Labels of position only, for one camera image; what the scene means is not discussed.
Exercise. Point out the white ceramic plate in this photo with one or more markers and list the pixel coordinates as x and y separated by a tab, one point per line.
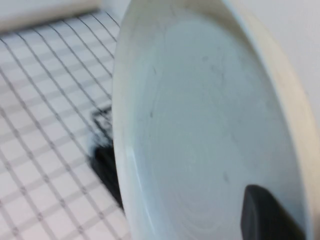
200	112

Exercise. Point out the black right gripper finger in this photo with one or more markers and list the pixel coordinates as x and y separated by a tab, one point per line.
265	220

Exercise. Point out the white black-grid tablecloth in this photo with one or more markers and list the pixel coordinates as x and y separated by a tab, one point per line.
50	112

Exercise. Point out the white board with beige edge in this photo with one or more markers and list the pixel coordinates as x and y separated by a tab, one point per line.
37	17

